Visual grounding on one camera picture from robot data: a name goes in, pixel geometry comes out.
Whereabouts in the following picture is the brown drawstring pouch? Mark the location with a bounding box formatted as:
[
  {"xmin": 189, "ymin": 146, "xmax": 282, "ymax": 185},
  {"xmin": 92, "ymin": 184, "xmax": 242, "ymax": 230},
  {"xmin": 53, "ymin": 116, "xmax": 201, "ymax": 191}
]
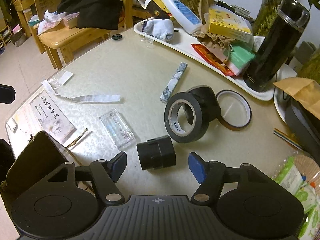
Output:
[{"xmin": 196, "ymin": 31, "xmax": 237, "ymax": 54}]

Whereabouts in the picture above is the white sock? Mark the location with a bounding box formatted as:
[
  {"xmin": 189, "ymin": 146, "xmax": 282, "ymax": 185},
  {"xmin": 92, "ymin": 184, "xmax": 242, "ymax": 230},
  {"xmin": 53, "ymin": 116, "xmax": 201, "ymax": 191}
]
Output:
[{"xmin": 142, "ymin": 19, "xmax": 174, "ymax": 42}]

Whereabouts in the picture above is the clear plastic case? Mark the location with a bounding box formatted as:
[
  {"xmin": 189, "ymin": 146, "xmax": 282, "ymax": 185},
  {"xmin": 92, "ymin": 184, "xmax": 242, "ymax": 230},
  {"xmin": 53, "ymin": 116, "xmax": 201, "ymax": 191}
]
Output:
[{"xmin": 99, "ymin": 108, "xmax": 135, "ymax": 149}]

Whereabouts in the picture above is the amber tape ring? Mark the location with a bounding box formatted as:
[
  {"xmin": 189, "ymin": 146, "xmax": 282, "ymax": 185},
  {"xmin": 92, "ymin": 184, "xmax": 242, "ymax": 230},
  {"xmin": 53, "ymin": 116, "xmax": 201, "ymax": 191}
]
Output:
[{"xmin": 215, "ymin": 90, "xmax": 252, "ymax": 131}]

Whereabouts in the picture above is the brown paper envelope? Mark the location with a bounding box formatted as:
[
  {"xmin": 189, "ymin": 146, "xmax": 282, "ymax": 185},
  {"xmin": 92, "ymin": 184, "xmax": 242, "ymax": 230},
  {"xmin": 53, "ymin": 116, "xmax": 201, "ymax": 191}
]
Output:
[{"xmin": 273, "ymin": 77, "xmax": 320, "ymax": 123}]

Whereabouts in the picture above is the small black tape roll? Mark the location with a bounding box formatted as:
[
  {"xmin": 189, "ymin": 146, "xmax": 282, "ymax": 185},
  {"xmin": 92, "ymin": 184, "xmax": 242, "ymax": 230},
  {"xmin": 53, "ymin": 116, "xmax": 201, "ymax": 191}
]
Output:
[{"xmin": 187, "ymin": 86, "xmax": 222, "ymax": 123}]

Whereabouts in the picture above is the green white box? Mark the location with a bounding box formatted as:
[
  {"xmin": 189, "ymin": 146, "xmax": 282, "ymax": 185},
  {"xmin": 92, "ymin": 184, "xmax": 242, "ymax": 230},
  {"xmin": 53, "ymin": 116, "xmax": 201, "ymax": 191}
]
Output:
[{"xmin": 222, "ymin": 44, "xmax": 255, "ymax": 77}]

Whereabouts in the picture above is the white lotion bottle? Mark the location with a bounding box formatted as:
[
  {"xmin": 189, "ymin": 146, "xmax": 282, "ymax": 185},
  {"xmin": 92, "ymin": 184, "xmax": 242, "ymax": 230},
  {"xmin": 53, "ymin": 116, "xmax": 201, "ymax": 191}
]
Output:
[{"xmin": 147, "ymin": 0, "xmax": 202, "ymax": 35}]

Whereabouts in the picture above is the wooden chair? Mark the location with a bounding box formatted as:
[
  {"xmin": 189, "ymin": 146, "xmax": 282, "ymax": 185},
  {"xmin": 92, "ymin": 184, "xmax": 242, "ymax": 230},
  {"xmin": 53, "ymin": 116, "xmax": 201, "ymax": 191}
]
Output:
[
  {"xmin": 11, "ymin": 0, "xmax": 60, "ymax": 53},
  {"xmin": 39, "ymin": 0, "xmax": 137, "ymax": 70}
]

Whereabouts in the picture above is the printed calendar card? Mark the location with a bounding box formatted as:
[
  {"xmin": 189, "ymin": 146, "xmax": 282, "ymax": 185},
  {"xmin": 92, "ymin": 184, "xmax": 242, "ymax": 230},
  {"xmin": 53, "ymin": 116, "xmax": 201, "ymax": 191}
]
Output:
[{"xmin": 5, "ymin": 89, "xmax": 77, "ymax": 147}]

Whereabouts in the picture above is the white ribbon strip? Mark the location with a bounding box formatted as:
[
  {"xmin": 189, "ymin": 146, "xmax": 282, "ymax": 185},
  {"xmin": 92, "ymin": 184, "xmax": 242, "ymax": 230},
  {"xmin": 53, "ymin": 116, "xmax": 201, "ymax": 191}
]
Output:
[{"xmin": 41, "ymin": 79, "xmax": 121, "ymax": 103}]

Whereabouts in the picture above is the black thermos bottle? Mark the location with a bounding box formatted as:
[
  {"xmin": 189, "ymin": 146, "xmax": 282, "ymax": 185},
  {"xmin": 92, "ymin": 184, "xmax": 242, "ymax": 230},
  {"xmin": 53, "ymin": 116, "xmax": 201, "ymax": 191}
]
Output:
[{"xmin": 243, "ymin": 0, "xmax": 310, "ymax": 93}]

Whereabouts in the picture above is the brown cardboard box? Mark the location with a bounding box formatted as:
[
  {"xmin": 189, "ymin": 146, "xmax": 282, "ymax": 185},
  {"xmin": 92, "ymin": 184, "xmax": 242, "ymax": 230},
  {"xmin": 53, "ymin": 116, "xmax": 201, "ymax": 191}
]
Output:
[{"xmin": 0, "ymin": 131, "xmax": 75, "ymax": 195}]

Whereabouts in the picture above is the yellow cardboard box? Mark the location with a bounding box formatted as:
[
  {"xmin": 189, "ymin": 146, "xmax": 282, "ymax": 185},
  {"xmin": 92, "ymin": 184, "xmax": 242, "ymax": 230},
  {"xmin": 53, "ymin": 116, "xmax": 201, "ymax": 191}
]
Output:
[{"xmin": 208, "ymin": 8, "xmax": 252, "ymax": 37}]

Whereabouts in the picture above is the black cloth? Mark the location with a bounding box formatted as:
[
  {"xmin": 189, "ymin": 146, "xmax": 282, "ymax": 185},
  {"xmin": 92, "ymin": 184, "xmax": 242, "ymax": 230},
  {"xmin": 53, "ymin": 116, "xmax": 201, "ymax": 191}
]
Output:
[{"xmin": 57, "ymin": 0, "xmax": 123, "ymax": 30}]

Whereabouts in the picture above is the large black tape roll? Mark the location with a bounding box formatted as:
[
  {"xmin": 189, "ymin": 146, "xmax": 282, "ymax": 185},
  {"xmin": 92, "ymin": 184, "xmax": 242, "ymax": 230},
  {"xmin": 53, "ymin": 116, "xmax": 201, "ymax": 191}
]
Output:
[{"xmin": 164, "ymin": 92, "xmax": 209, "ymax": 144}]

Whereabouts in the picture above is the brown paper bag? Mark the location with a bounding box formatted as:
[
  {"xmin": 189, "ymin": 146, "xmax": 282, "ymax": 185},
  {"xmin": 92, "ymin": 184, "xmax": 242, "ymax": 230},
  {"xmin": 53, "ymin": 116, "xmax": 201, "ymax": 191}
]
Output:
[{"xmin": 197, "ymin": 0, "xmax": 215, "ymax": 25}]

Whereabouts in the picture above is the brown hairpin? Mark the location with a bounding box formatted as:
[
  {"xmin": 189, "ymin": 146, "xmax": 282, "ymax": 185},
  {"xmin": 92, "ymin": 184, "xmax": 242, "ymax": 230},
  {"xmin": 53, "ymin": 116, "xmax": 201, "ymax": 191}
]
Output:
[{"xmin": 69, "ymin": 128, "xmax": 89, "ymax": 148}]

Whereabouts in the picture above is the small white paper square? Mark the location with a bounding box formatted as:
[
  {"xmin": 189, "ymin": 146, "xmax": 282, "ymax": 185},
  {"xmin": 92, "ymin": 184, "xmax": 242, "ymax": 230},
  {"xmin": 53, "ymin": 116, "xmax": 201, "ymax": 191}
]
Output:
[{"xmin": 54, "ymin": 71, "xmax": 74, "ymax": 85}]

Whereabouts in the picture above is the dark grey zip case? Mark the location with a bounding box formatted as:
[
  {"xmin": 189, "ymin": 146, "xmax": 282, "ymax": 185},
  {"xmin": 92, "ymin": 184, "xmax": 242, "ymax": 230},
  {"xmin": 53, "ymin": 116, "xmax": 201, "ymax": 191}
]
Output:
[{"xmin": 285, "ymin": 99, "xmax": 320, "ymax": 153}]

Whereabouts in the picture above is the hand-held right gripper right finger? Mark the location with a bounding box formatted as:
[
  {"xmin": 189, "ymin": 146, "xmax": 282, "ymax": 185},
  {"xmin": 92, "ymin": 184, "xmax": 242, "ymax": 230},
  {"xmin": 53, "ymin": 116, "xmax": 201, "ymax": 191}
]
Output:
[{"xmin": 188, "ymin": 152, "xmax": 275, "ymax": 203}]

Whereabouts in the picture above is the red envelope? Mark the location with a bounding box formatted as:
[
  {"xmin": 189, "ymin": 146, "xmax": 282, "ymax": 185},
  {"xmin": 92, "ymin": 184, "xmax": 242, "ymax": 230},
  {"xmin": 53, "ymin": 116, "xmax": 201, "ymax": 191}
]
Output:
[{"xmin": 191, "ymin": 44, "xmax": 237, "ymax": 77}]

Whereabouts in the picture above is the pink box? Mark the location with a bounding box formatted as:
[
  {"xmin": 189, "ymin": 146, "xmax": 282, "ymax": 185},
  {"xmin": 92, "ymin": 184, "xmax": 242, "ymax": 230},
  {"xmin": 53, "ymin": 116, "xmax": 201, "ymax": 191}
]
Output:
[{"xmin": 60, "ymin": 14, "xmax": 80, "ymax": 29}]

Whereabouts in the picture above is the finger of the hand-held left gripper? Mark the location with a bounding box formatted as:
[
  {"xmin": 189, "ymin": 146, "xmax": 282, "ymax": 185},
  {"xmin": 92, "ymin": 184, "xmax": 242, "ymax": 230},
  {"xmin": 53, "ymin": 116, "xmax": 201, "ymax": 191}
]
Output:
[{"xmin": 0, "ymin": 85, "xmax": 15, "ymax": 104}]

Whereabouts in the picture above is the marble patterned bar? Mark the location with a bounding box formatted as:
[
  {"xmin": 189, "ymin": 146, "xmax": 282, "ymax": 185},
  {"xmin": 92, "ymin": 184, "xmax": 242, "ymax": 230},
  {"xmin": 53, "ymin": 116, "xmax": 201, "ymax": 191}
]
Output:
[{"xmin": 159, "ymin": 62, "xmax": 188, "ymax": 104}]

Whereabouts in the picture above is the small black cylinder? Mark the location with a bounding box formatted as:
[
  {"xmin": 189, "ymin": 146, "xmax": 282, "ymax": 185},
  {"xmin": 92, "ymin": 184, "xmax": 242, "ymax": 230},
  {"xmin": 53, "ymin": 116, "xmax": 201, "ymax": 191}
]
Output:
[{"xmin": 136, "ymin": 135, "xmax": 177, "ymax": 171}]

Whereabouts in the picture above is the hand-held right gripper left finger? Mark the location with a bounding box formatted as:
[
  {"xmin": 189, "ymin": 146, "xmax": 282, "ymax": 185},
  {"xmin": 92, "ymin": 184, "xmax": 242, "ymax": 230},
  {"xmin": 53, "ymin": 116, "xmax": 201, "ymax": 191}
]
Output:
[{"xmin": 46, "ymin": 151, "xmax": 128, "ymax": 204}]

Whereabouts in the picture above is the white plastic tray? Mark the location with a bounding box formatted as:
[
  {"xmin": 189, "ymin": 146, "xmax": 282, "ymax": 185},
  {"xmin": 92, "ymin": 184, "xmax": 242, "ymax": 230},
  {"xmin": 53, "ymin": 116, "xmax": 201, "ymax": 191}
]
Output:
[
  {"xmin": 274, "ymin": 64, "xmax": 298, "ymax": 123},
  {"xmin": 134, "ymin": 20, "xmax": 275, "ymax": 102}
]

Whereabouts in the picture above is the green white wet wipes packet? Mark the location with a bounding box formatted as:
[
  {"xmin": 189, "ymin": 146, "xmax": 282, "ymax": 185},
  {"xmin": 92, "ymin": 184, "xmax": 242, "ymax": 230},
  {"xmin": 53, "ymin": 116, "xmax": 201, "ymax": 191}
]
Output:
[
  {"xmin": 297, "ymin": 205, "xmax": 320, "ymax": 240},
  {"xmin": 295, "ymin": 182, "xmax": 317, "ymax": 214},
  {"xmin": 274, "ymin": 156, "xmax": 304, "ymax": 198}
]

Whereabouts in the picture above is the white plastic bag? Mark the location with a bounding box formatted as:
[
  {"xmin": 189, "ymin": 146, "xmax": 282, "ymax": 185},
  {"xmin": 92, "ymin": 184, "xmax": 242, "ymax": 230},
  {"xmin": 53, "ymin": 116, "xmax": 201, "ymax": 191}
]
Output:
[{"xmin": 37, "ymin": 10, "xmax": 68, "ymax": 34}]

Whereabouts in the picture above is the black box with gold emblem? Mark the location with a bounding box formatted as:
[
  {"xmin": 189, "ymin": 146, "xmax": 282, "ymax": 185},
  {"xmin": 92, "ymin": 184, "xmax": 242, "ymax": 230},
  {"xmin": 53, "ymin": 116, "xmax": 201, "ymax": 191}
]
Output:
[{"xmin": 146, "ymin": 0, "xmax": 173, "ymax": 20}]

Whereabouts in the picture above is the rainbow ribbon cable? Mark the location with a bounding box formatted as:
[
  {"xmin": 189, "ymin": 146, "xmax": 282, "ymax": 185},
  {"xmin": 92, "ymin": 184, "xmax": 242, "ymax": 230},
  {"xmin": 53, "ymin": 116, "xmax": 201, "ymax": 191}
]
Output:
[{"xmin": 273, "ymin": 128, "xmax": 304, "ymax": 150}]

